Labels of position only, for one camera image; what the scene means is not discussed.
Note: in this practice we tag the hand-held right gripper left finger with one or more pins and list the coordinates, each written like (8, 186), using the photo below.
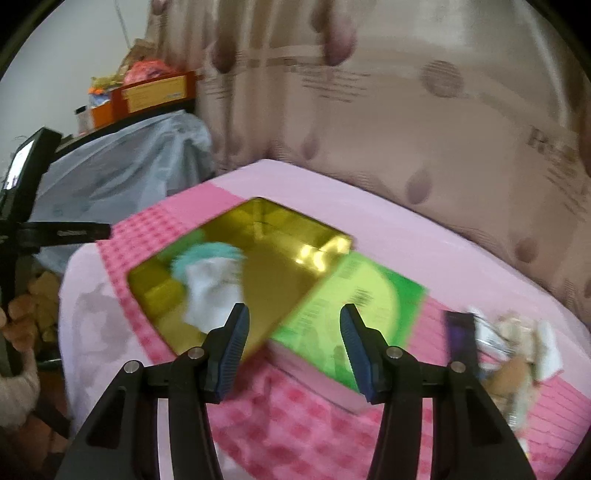
(233, 350)

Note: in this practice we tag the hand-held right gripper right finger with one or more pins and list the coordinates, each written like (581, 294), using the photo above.
(360, 355)

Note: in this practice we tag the green tissue pack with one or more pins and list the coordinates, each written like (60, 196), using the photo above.
(364, 304)

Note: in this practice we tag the green pink dotted towel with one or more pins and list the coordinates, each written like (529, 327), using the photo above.
(207, 286)

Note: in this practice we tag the red gold tin box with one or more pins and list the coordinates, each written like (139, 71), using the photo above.
(272, 277)

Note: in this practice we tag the clear toothpick packet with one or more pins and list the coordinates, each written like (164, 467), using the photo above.
(461, 339)

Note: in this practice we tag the white printed packet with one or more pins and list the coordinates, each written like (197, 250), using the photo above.
(482, 330)

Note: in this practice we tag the beige makeup sponge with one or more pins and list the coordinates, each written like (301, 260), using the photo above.
(508, 376)

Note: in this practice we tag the person's left hand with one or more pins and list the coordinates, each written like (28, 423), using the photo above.
(18, 323)

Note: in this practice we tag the clear jar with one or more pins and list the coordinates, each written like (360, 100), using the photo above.
(82, 121)

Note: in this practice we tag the pink checkered cloth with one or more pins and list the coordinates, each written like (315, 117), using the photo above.
(295, 415)

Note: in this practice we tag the orange box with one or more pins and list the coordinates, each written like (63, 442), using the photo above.
(101, 115)

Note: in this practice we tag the grey plastic cover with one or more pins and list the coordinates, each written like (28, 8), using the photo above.
(129, 166)

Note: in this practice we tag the light pink sheet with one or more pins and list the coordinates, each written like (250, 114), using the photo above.
(415, 230)

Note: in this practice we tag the red cardboard box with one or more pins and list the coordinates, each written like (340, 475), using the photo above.
(152, 92)

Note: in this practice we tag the orange plastic bag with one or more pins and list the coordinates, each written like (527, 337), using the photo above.
(145, 71)

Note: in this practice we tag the brown paper bag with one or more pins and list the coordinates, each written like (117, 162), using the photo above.
(138, 50)

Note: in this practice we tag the beige leaf print curtain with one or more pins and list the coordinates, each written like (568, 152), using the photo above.
(369, 115)

